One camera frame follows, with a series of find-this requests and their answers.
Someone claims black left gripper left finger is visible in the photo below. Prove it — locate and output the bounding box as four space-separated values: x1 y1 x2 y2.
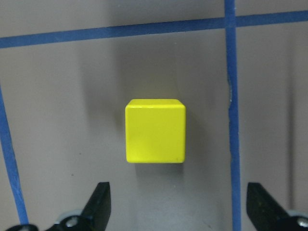
4 182 112 231

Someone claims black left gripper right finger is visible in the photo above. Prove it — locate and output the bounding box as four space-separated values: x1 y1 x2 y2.
246 182 308 231

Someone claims yellow block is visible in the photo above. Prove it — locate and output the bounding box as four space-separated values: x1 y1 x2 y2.
125 99 186 164

